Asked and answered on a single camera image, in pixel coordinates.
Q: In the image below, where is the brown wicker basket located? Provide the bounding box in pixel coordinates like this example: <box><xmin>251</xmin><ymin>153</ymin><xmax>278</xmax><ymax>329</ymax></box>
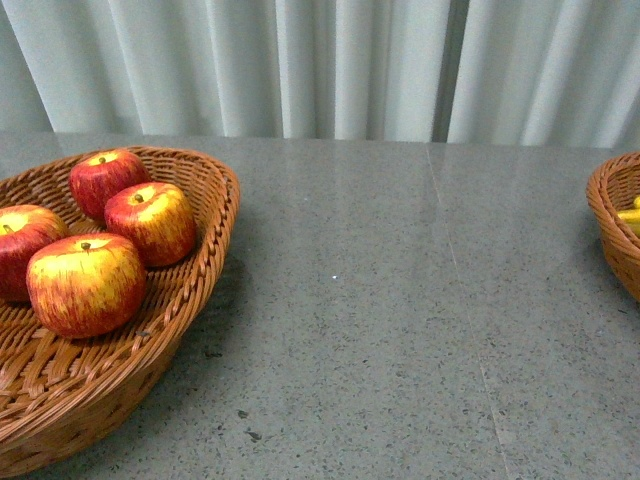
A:
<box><xmin>1</xmin><ymin>146</ymin><xmax>240</xmax><ymax>478</ymax></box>
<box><xmin>586</xmin><ymin>151</ymin><xmax>639</xmax><ymax>300</ymax></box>

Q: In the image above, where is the banana in basket back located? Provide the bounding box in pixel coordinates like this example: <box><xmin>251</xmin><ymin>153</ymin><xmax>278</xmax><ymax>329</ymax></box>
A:
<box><xmin>617</xmin><ymin>209</ymin><xmax>640</xmax><ymax>237</ymax></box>

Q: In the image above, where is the red yellow apple right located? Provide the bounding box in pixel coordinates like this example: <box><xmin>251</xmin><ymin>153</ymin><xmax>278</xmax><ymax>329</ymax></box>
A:
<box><xmin>104</xmin><ymin>182</ymin><xmax>197</xmax><ymax>267</ymax></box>

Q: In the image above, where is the red apple back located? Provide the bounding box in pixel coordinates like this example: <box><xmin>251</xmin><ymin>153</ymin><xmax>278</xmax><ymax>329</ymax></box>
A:
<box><xmin>69</xmin><ymin>149</ymin><xmax>151</xmax><ymax>223</ymax></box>

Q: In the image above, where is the brown wicker basket left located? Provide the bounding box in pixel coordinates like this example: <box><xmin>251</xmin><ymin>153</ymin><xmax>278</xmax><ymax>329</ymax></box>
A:
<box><xmin>1</xmin><ymin>146</ymin><xmax>240</xmax><ymax>478</ymax></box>

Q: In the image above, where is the brown wicker basket right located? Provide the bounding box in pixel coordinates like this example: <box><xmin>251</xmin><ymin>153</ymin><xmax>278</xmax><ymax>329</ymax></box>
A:
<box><xmin>586</xmin><ymin>151</ymin><xmax>639</xmax><ymax>300</ymax></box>

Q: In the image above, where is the white curtain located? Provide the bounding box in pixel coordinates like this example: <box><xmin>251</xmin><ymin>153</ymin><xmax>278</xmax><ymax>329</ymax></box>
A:
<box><xmin>1</xmin><ymin>1</ymin><xmax>639</xmax><ymax>149</ymax></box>

